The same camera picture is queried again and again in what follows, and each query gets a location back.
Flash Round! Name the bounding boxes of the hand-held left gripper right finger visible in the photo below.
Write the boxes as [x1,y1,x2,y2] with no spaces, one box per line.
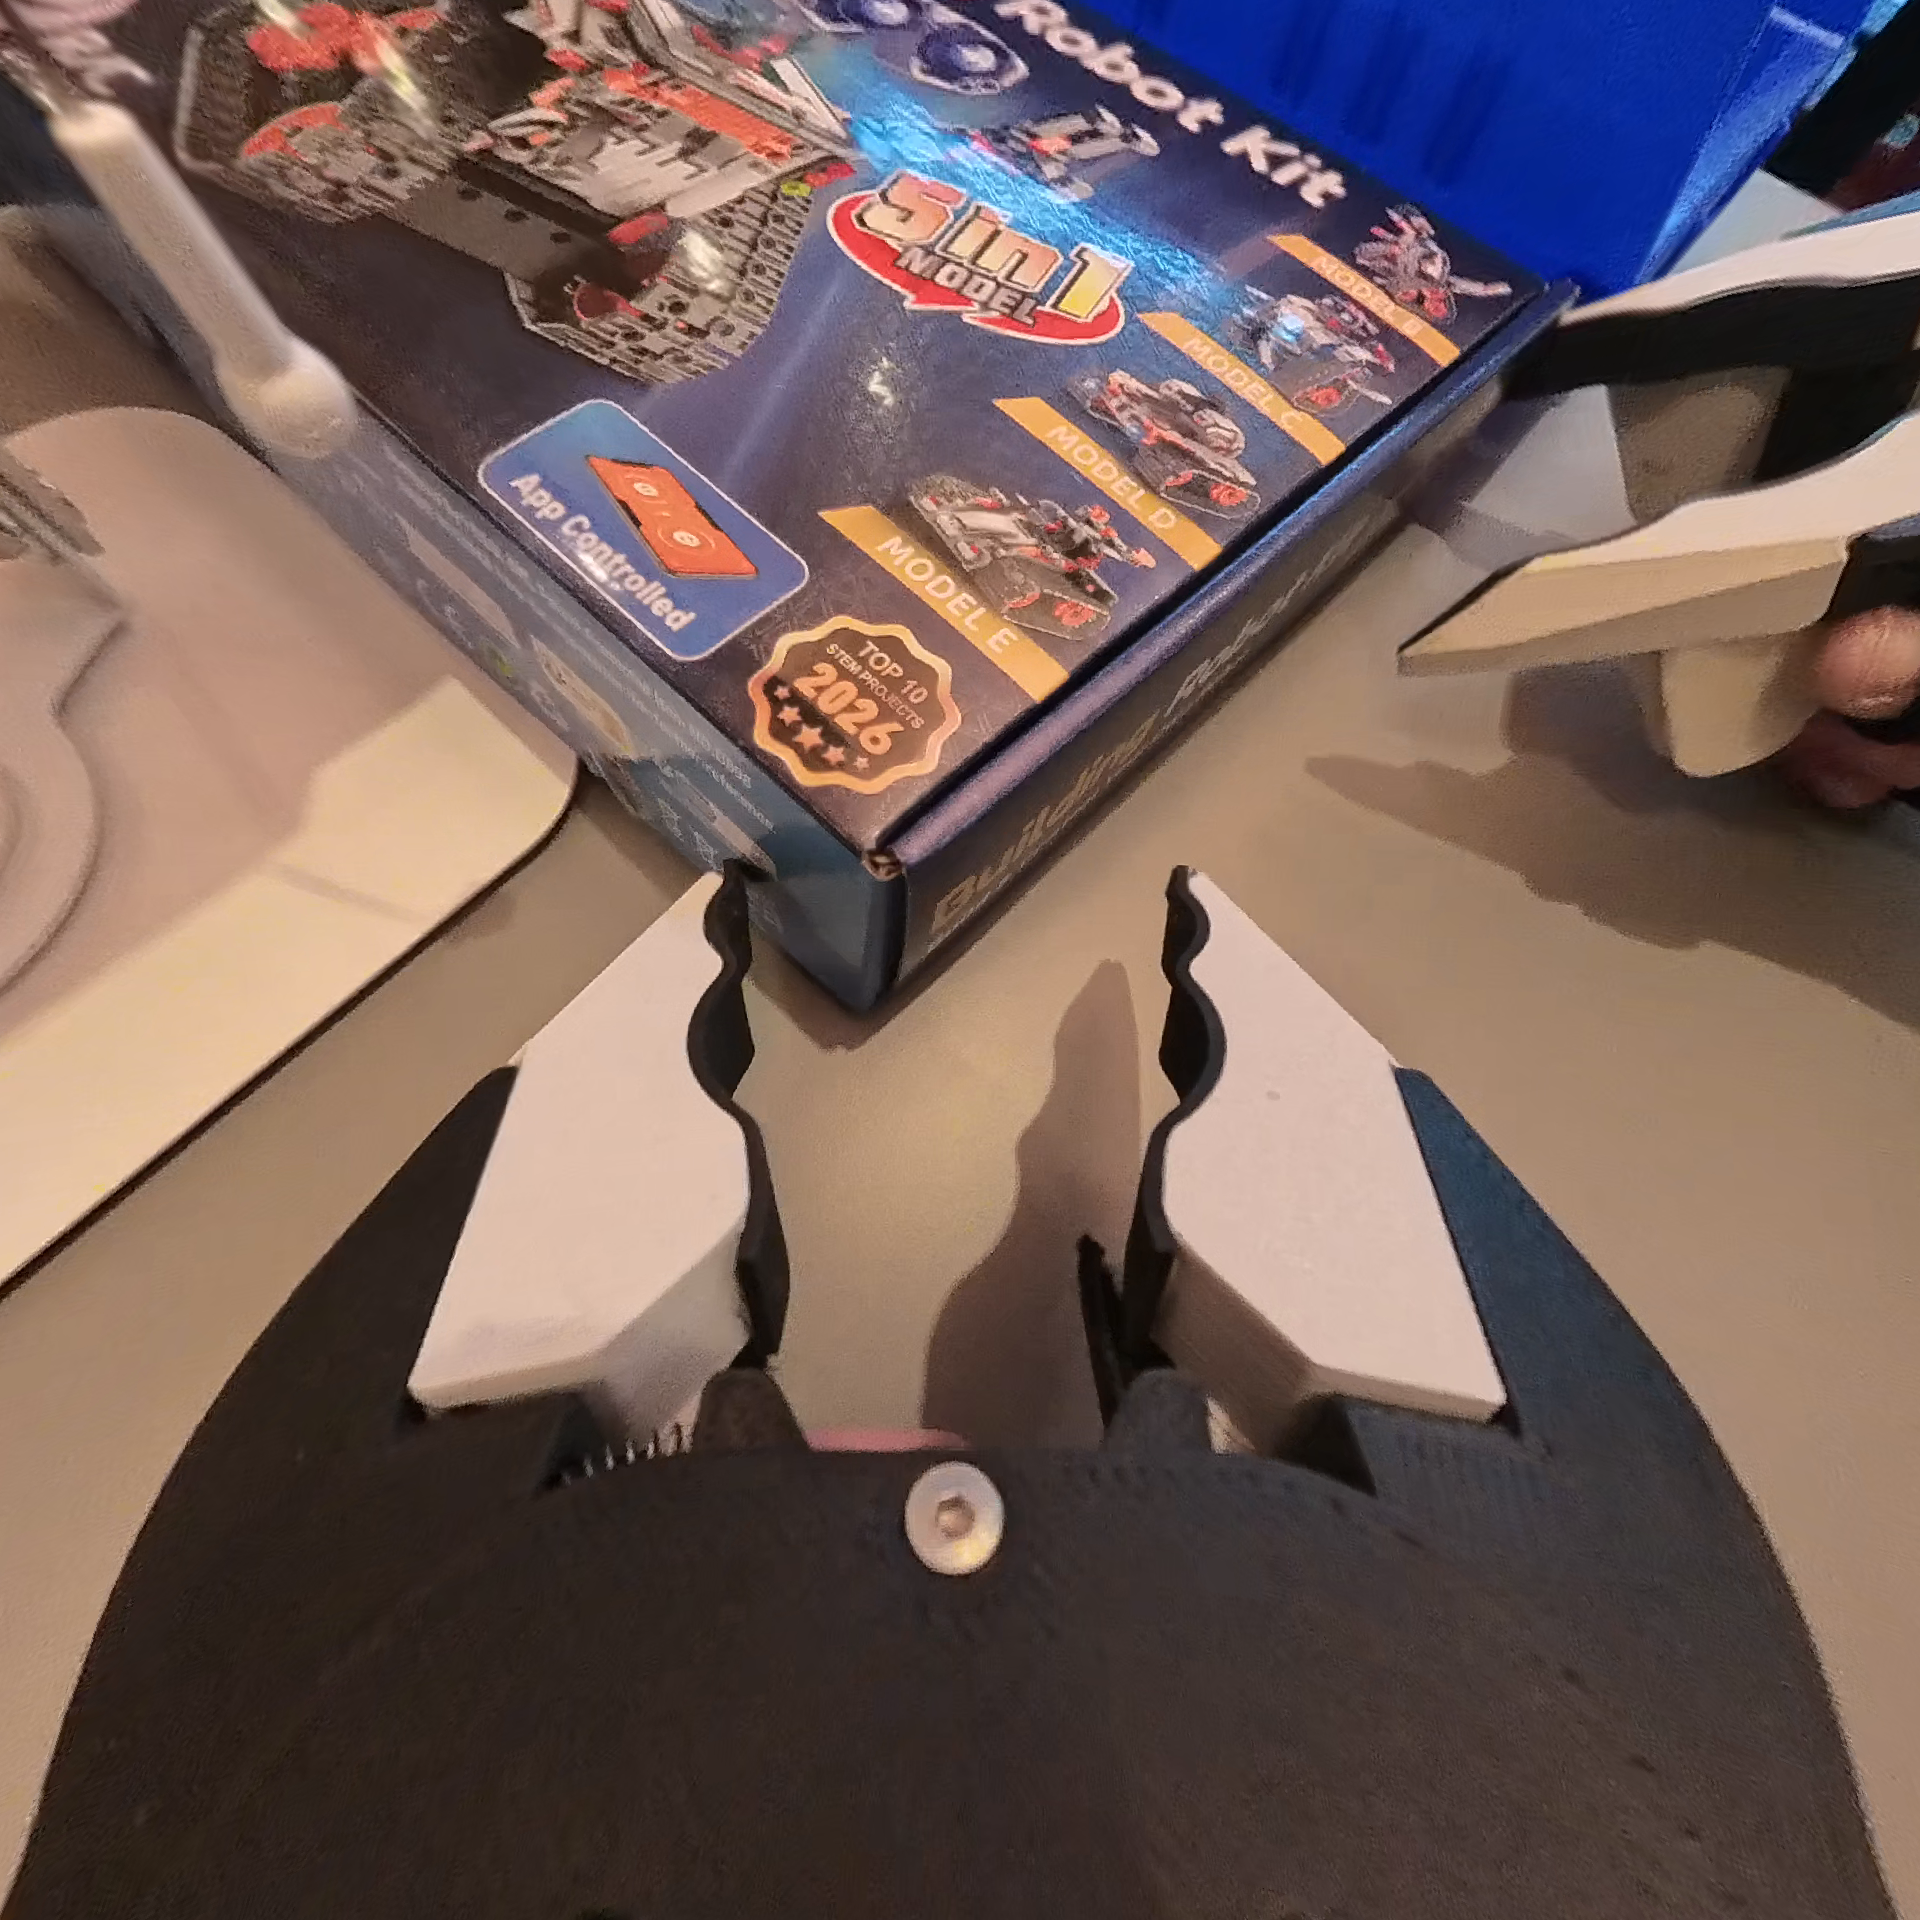
[1077,865,1509,1423]

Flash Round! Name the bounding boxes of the person's right hand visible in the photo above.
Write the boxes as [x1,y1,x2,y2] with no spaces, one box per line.
[1799,607,1920,815]

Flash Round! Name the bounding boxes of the blue robot kit box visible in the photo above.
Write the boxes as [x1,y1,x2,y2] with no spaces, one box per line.
[0,0,1580,1014]

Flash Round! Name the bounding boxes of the white book stand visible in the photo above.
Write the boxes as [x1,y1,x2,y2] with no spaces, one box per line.
[0,59,586,1291]

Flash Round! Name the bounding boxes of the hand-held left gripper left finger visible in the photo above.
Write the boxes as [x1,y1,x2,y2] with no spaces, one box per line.
[404,861,794,1427]

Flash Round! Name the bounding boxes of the blue plastic bin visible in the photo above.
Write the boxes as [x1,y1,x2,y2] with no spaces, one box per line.
[1320,0,1920,301]

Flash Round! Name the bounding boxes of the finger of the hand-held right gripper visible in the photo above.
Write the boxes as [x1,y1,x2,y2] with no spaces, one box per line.
[1394,525,1863,780]
[1500,211,1920,519]

